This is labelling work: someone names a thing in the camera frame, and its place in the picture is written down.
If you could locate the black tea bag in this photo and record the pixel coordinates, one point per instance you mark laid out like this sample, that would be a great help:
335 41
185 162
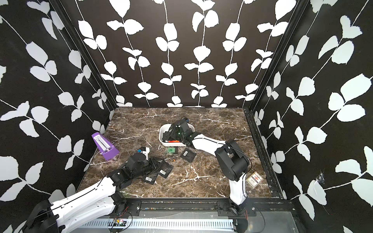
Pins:
188 155
150 178
165 169

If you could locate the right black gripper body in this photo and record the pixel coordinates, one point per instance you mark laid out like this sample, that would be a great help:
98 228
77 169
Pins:
176 135

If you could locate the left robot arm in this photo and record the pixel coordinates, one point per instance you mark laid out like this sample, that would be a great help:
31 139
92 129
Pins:
100 199

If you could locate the white storage box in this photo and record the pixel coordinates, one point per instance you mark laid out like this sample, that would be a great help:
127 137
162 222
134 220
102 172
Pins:
166 133

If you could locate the white perforated strip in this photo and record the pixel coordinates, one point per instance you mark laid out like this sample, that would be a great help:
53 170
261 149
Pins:
166 224

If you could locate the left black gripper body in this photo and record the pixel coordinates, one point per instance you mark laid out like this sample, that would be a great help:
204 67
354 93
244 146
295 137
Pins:
146 168

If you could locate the purple metronome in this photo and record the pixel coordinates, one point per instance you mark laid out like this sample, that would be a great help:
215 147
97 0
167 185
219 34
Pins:
105 147

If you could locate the small circuit board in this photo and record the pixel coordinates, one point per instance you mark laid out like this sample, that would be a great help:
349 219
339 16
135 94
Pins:
118 223

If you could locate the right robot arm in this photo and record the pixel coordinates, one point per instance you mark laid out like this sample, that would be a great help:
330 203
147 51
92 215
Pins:
233 162

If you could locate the small white box by wall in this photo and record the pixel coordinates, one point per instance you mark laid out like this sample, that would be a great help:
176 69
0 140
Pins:
254 180

